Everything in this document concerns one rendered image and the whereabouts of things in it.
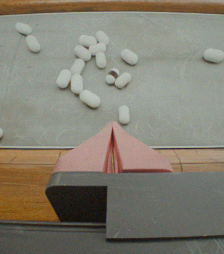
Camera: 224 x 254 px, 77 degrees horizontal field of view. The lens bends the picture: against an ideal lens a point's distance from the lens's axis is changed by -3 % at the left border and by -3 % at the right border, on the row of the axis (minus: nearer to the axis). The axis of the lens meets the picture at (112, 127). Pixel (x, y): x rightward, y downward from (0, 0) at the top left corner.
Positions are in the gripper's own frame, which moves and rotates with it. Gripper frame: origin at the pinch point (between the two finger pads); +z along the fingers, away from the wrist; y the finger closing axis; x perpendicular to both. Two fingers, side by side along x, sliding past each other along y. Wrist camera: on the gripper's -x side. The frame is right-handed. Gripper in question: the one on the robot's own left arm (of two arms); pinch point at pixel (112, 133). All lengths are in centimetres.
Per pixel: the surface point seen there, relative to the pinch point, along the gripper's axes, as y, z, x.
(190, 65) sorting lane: -15.4, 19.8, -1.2
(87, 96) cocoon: 4.1, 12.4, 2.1
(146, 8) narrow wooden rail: -7.4, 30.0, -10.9
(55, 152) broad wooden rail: 9.0, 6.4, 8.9
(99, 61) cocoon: 2.4, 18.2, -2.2
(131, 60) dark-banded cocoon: -3.6, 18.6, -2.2
